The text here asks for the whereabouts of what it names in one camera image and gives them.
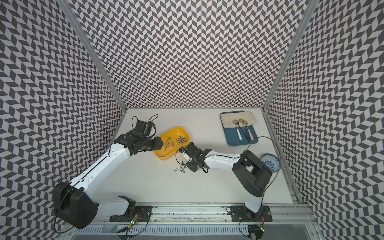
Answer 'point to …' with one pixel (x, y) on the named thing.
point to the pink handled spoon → (245, 122)
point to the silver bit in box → (167, 139)
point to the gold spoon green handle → (242, 120)
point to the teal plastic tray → (239, 127)
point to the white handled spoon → (235, 121)
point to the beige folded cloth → (227, 118)
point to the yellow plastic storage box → (172, 141)
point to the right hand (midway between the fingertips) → (193, 163)
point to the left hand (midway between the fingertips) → (159, 145)
